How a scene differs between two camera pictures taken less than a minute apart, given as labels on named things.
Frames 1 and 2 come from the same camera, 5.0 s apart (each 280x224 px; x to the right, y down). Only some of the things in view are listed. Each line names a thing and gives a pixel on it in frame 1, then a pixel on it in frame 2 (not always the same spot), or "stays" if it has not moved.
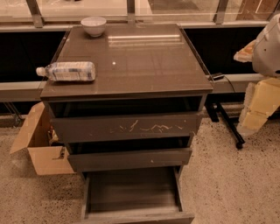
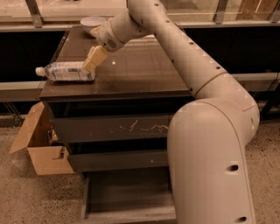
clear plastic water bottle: [68, 71] stays
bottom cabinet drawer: [136, 194] stays
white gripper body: [268, 55] -> [105, 37]
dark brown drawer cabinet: [129, 129] stays
